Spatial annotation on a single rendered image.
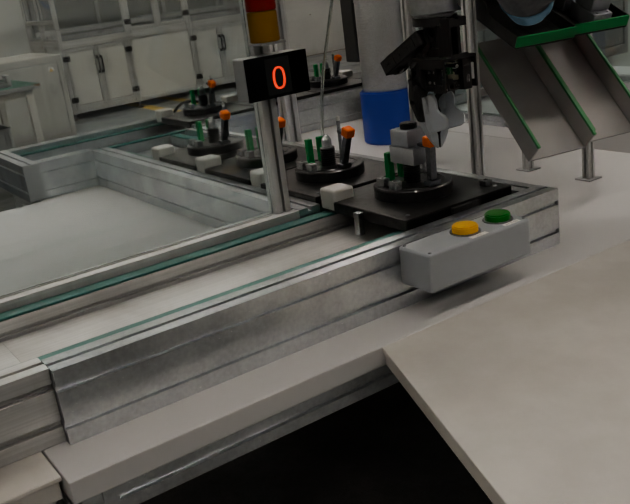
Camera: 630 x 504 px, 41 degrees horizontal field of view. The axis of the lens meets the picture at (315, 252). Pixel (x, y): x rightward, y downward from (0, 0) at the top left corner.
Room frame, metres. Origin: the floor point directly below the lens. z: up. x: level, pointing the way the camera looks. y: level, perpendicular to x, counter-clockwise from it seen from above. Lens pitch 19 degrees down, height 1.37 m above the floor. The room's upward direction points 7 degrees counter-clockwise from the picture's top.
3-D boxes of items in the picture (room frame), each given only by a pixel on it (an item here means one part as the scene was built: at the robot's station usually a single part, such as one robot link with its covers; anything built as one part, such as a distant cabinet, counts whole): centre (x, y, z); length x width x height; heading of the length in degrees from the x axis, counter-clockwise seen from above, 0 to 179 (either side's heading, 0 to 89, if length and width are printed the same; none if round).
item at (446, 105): (1.37, -0.25, 1.10); 0.06 x 0.03 x 0.09; 33
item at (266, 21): (1.44, 0.04, 1.28); 0.05 x 0.05 x 0.05
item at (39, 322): (1.30, 0.08, 0.91); 0.84 x 0.28 x 0.10; 122
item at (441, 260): (1.21, -0.23, 0.93); 0.21 x 0.07 x 0.06; 122
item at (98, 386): (1.16, -0.04, 0.91); 0.89 x 0.06 x 0.11; 122
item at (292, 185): (1.66, -0.05, 1.01); 0.24 x 0.24 x 0.13; 32
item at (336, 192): (1.47, -0.05, 0.97); 0.05 x 0.05 x 0.04; 32
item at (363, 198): (1.44, -0.19, 0.96); 0.24 x 0.24 x 0.02; 32
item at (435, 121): (1.35, -0.22, 1.10); 0.06 x 0.03 x 0.09; 33
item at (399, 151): (1.45, -0.18, 1.06); 0.08 x 0.04 x 0.07; 32
